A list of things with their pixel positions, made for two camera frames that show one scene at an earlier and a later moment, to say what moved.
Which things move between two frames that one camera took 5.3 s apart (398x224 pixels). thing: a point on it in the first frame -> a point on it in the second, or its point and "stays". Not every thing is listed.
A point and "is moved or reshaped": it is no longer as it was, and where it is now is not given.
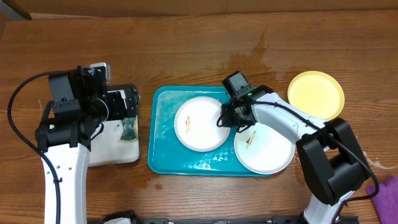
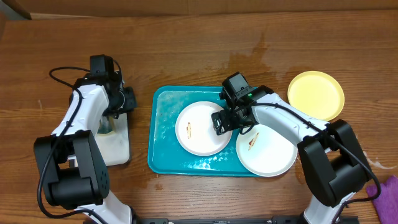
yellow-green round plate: (317, 94) stays
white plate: (196, 124) is moved or reshaped
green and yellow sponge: (130, 130) -> (106, 126)
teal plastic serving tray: (168, 155) stays
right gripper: (229, 121) stays
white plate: (263, 151) stays
